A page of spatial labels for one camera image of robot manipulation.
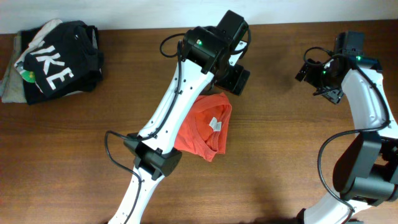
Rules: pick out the white green printed folded garment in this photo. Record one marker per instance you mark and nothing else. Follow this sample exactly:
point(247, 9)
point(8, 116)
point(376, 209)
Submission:
point(33, 66)

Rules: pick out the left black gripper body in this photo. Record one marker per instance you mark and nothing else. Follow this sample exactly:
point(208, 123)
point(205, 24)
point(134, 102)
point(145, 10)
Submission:
point(232, 78)

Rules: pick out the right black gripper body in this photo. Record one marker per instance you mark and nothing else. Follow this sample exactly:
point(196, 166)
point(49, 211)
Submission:
point(326, 86)

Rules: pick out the black folded garment underneath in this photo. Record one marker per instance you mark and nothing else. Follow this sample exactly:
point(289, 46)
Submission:
point(34, 96)

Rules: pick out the grey beige folded garment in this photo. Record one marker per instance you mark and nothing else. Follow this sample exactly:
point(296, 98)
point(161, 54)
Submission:
point(12, 90)

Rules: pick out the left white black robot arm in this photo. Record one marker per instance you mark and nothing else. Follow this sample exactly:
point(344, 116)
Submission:
point(205, 55)

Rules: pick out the red orange t-shirt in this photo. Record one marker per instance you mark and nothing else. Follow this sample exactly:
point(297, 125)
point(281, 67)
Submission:
point(204, 130)

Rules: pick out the black folded shirt white letters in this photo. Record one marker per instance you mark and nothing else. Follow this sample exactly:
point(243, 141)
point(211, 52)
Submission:
point(62, 59)

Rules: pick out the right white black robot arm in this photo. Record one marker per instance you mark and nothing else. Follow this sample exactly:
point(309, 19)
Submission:
point(365, 175)

